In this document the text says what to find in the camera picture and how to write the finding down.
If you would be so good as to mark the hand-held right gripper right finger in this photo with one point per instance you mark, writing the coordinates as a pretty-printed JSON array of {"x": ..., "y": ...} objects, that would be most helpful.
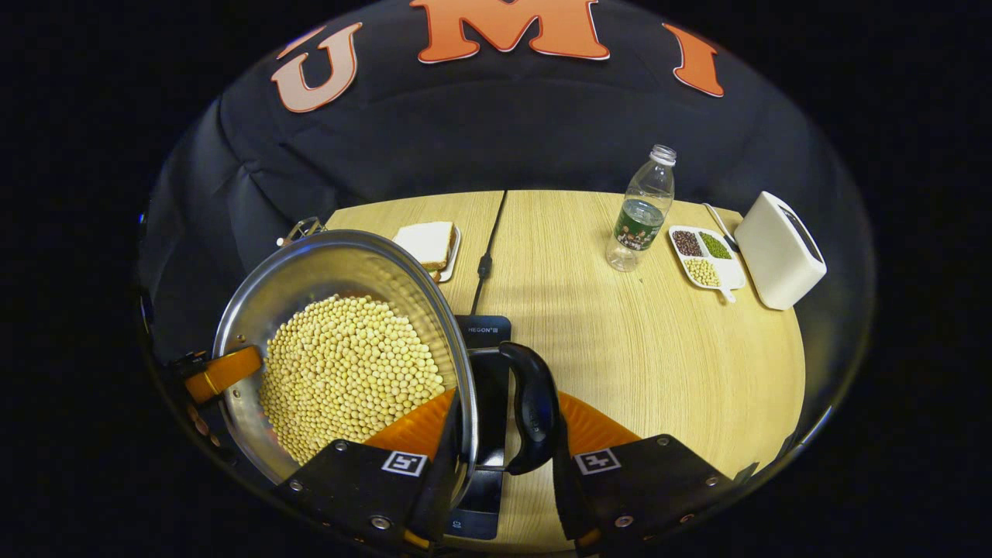
[{"x": 570, "y": 504}]

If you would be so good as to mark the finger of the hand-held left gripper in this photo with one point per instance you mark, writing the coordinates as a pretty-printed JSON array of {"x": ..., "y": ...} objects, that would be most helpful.
[{"x": 229, "y": 370}]

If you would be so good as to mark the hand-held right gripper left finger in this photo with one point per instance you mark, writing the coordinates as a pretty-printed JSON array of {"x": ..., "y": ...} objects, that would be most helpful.
[{"x": 438, "y": 480}]

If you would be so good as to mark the black induction cooktop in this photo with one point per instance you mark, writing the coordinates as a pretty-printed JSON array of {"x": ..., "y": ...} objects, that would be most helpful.
[{"x": 480, "y": 504}]

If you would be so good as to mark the pile of yellow soybeans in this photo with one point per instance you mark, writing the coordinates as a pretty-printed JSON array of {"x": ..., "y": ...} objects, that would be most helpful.
[{"x": 349, "y": 372}]

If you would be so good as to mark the white plate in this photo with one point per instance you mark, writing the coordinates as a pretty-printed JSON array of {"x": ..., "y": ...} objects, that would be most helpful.
[{"x": 453, "y": 260}]

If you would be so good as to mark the sandwich with lettuce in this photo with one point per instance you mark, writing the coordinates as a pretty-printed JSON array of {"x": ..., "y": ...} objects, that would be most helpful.
[{"x": 426, "y": 242}]

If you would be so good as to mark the white divided bean dish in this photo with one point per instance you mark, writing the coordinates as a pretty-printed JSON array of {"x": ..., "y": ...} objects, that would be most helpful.
[{"x": 728, "y": 271}]

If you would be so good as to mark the clear plastic water bottle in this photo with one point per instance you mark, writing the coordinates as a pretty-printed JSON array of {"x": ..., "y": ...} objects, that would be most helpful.
[{"x": 642, "y": 221}]

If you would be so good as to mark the white toaster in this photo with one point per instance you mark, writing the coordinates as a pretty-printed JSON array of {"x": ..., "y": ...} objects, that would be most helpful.
[{"x": 775, "y": 256}]

